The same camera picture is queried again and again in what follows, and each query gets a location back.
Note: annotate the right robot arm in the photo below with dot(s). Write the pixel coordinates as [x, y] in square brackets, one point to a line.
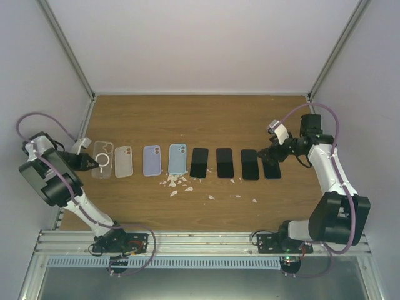
[340, 216]

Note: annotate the white debris pile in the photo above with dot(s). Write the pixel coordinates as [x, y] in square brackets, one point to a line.
[177, 184]

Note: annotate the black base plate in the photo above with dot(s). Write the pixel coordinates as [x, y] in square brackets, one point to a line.
[274, 243]
[119, 243]

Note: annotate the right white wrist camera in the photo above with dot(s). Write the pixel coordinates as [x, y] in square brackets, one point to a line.
[277, 128]

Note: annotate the blue smartphone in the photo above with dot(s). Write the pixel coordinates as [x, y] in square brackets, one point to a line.
[272, 172]

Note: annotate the phone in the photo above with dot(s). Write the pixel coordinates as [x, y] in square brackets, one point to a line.
[152, 160]
[103, 154]
[123, 162]

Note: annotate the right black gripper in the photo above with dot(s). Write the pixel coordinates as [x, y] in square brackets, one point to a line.
[269, 152]

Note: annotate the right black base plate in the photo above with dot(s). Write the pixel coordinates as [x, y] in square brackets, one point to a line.
[274, 243]

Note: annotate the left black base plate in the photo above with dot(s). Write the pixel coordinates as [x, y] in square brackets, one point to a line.
[119, 243]

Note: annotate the light blue phone case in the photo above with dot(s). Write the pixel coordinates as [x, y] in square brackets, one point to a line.
[177, 159]

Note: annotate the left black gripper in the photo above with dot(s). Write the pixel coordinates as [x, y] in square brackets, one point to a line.
[82, 164]

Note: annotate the grey slotted cable duct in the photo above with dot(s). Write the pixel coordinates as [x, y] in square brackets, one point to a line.
[173, 262]

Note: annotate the black smartphone from white case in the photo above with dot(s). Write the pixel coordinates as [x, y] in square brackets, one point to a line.
[249, 164]

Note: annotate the aluminium rail frame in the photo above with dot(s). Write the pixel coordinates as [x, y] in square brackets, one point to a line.
[167, 243]

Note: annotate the purple smartphone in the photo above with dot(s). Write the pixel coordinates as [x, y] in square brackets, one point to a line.
[225, 166]

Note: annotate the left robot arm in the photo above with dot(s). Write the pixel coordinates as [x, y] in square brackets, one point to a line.
[52, 174]

